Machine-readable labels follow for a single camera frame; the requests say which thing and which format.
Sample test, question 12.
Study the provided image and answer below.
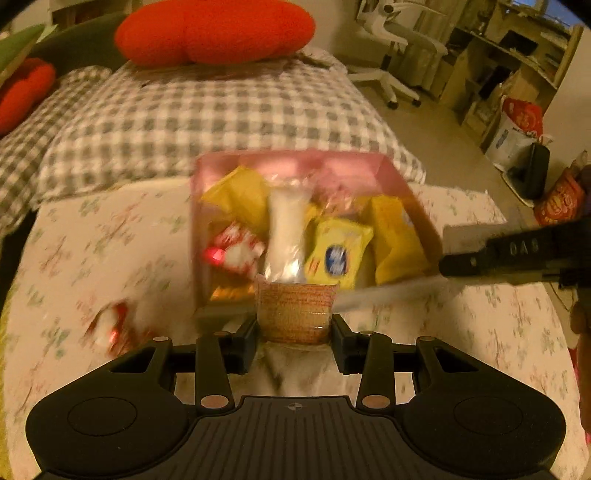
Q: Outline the clear pink wafer packet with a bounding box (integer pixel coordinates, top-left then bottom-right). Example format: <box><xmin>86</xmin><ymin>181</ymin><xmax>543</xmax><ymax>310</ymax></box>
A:
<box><xmin>256</xmin><ymin>276</ymin><xmax>337</xmax><ymax>345</ymax></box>

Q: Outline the yellow waffle sandwich packet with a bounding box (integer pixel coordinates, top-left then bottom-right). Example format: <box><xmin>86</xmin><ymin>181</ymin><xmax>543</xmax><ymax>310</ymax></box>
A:
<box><xmin>201</xmin><ymin>166</ymin><xmax>270</xmax><ymax>235</ymax></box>

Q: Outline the red white snack packet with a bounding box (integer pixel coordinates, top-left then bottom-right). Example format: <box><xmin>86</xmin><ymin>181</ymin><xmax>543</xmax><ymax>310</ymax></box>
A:
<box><xmin>201</xmin><ymin>222</ymin><xmax>266</xmax><ymax>279</ymax></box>

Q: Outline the long white snack packet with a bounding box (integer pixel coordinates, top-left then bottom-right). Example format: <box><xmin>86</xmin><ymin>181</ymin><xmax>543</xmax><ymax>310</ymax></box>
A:
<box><xmin>263</xmin><ymin>178</ymin><xmax>311</xmax><ymax>283</ymax></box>

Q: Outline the red orange gift bag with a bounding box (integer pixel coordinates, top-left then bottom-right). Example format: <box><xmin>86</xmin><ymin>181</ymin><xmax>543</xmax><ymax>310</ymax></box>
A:
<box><xmin>534</xmin><ymin>167</ymin><xmax>586</xmax><ymax>227</ymax></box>

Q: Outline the yellow blue snack packet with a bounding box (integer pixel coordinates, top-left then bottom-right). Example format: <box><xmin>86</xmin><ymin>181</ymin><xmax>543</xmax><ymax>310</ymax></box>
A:
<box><xmin>304</xmin><ymin>217</ymin><xmax>374</xmax><ymax>290</ymax></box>

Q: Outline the pink cardboard box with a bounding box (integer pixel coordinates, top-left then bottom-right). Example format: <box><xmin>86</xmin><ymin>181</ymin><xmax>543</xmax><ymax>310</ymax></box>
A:
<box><xmin>191</xmin><ymin>150</ymin><xmax>442</xmax><ymax>318</ymax></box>

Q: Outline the floral tablecloth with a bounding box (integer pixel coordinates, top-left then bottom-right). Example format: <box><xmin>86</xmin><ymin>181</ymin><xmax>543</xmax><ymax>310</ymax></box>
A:
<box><xmin>1</xmin><ymin>180</ymin><xmax>588</xmax><ymax>479</ymax></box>

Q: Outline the wooden shelf unit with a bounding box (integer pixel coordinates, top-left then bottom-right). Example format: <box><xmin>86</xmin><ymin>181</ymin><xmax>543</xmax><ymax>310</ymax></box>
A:
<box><xmin>432</xmin><ymin>1</ymin><xmax>584</xmax><ymax>144</ymax></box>

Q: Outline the white office chair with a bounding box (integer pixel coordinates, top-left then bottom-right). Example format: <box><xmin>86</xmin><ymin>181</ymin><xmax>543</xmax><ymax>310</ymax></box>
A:
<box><xmin>348</xmin><ymin>0</ymin><xmax>448</xmax><ymax>110</ymax></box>

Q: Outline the grey checkered sofa cover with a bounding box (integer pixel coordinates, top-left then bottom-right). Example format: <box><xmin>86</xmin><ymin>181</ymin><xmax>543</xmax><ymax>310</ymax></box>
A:
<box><xmin>1</xmin><ymin>47</ymin><xmax>427</xmax><ymax>234</ymax></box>

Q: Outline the large orange pumpkin cushion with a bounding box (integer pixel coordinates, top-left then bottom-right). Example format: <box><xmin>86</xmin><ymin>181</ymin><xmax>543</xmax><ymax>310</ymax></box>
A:
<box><xmin>114</xmin><ymin>1</ymin><xmax>315</xmax><ymax>68</ymax></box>

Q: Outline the small orange pumpkin cushion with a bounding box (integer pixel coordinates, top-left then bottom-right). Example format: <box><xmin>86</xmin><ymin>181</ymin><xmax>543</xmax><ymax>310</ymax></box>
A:
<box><xmin>0</xmin><ymin>58</ymin><xmax>56</xmax><ymax>136</ymax></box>

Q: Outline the green snowflake pillow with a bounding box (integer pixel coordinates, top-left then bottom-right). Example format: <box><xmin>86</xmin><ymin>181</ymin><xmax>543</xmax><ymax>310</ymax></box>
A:
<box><xmin>0</xmin><ymin>24</ymin><xmax>45</xmax><ymax>86</ymax></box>

